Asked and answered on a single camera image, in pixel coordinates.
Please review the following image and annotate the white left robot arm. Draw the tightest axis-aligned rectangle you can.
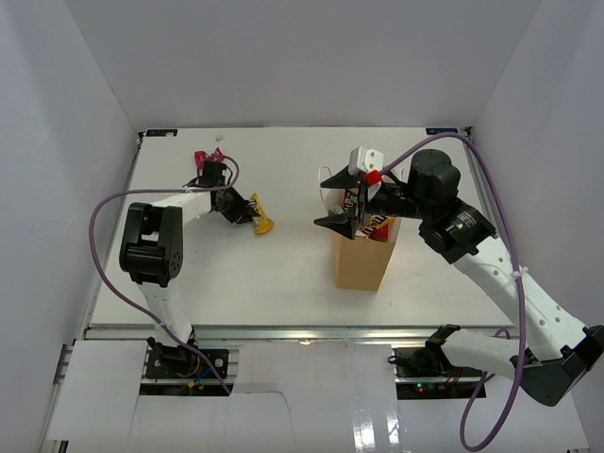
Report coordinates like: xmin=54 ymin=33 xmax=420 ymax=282
xmin=119 ymin=161 xmax=255 ymax=377

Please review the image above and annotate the brown paper bag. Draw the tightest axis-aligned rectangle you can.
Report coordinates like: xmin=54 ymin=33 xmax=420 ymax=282
xmin=330 ymin=218 xmax=400 ymax=293

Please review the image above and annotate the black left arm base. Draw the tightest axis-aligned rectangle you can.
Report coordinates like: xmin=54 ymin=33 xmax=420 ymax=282
xmin=144 ymin=337 xmax=229 ymax=384

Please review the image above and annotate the yellow M&M's packet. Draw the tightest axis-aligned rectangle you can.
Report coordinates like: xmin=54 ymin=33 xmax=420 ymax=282
xmin=249 ymin=193 xmax=275 ymax=235
xmin=358 ymin=215 xmax=394 ymax=236

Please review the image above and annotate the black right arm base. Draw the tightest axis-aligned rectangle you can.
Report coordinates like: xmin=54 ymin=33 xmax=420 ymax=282
xmin=387 ymin=347 xmax=481 ymax=384

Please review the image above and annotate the dark label left table corner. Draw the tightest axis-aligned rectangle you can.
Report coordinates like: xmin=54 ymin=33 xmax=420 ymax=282
xmin=144 ymin=128 xmax=178 ymax=138

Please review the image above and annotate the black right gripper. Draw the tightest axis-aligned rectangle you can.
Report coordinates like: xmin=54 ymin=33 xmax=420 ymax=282
xmin=313 ymin=161 xmax=432 ymax=239

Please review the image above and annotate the dark label table corner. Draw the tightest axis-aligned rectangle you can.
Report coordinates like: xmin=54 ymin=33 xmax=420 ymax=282
xmin=144 ymin=128 xmax=178 ymax=138
xmin=426 ymin=127 xmax=459 ymax=136

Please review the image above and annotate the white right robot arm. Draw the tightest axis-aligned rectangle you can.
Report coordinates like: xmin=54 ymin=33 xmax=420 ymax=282
xmin=314 ymin=146 xmax=603 ymax=407

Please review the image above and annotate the aluminium front rail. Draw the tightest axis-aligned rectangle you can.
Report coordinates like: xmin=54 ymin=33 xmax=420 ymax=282
xmin=84 ymin=325 xmax=437 ymax=343

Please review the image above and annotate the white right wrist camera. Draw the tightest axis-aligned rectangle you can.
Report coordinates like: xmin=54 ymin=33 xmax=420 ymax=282
xmin=348 ymin=146 xmax=384 ymax=199

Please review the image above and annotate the dark label right table corner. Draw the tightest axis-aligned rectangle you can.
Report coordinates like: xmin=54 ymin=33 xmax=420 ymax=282
xmin=426 ymin=127 xmax=459 ymax=136

